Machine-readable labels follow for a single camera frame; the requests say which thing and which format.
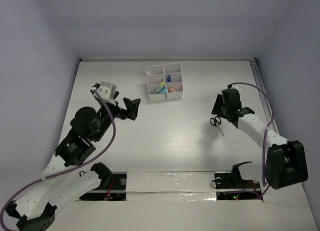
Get black handled scissors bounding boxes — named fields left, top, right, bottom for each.
left=209, top=115, right=225, bottom=137

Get green clear highlighter marker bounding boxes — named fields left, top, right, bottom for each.
left=152, top=83, right=165, bottom=95

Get light blue marker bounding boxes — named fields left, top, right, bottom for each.
left=158, top=88, right=168, bottom=94

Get pink white correction tape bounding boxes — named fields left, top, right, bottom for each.
left=168, top=87, right=176, bottom=93

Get clear glue bottle blue cap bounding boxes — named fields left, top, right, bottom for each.
left=166, top=74, right=172, bottom=83

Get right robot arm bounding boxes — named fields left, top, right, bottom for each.
left=211, top=87, right=309, bottom=190

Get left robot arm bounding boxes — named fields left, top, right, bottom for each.
left=0, top=98, right=141, bottom=231

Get white organizer tray left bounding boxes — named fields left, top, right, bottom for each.
left=145, top=65, right=166, bottom=102

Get white organizer tray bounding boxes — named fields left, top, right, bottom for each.
left=163, top=63, right=184, bottom=100
left=145, top=65, right=166, bottom=102

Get white organizer tray right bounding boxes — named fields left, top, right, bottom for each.
left=163, top=63, right=184, bottom=100

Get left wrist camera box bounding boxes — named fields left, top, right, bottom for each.
left=90, top=81, right=117, bottom=105

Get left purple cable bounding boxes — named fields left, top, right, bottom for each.
left=0, top=89, right=117, bottom=231

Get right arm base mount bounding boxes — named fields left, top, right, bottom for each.
left=210, top=172, right=262, bottom=201

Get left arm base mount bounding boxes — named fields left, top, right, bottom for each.
left=79, top=172, right=127, bottom=201

